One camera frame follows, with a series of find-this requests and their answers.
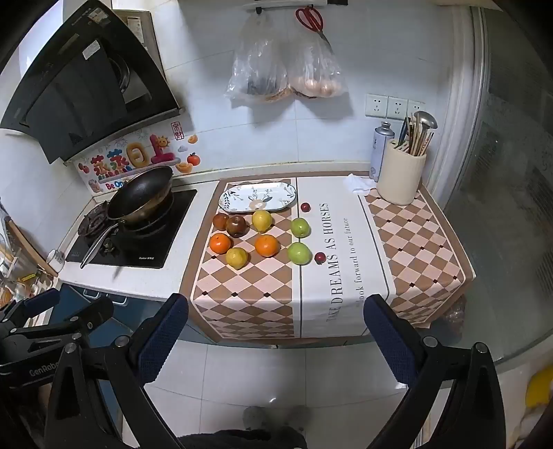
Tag patterned oval plate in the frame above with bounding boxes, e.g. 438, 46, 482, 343
218, 182, 298, 213

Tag plastic bag with eggs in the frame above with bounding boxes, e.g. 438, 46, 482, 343
283, 17, 348, 99

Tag plastic bag with dark contents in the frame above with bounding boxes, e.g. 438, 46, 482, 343
225, 13, 289, 104

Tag cream utensil holder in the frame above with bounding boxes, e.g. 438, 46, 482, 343
377, 139, 428, 206

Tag black frying pan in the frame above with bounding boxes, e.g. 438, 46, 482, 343
80, 166, 174, 269

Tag yellow object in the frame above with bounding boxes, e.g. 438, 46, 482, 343
525, 369, 553, 409

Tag bundle of wooden chopsticks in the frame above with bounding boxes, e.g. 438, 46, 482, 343
406, 121, 435, 157

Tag grey fuzzy slipper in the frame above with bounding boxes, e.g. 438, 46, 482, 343
243, 406, 275, 430

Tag frosted glass door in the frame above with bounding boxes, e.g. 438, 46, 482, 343
445, 6, 553, 376

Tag colourful wall banner sticker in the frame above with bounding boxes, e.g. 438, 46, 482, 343
78, 133, 181, 193

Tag beige hood side panel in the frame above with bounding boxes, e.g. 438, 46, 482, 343
113, 9, 167, 104

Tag red handled scissors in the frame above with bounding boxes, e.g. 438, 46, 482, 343
295, 6, 333, 50

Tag white wall hook rail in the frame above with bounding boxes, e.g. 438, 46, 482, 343
242, 0, 350, 11

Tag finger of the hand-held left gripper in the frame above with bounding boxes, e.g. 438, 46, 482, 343
9, 296, 115, 346
0, 288, 61, 329

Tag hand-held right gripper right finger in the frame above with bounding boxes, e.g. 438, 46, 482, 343
363, 294, 506, 449

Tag wooden board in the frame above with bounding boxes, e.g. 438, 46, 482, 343
4, 216, 59, 277

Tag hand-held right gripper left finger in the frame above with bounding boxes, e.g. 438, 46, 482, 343
45, 293, 189, 449

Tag small yellow pear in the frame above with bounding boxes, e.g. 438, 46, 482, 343
225, 247, 248, 270

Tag grey gas canister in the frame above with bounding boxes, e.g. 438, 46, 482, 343
369, 122, 396, 182

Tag checkered table mat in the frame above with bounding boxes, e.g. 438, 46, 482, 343
179, 173, 476, 344

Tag orange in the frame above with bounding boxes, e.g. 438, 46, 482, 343
209, 232, 233, 255
255, 234, 280, 258

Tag person's dark clothing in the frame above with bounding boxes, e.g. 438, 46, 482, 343
177, 425, 307, 449

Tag white tissue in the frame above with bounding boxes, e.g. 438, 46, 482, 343
343, 173, 377, 196

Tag metal ladle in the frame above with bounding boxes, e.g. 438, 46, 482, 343
412, 111, 438, 154

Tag black range hood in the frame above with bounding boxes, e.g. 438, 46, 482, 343
0, 0, 181, 165

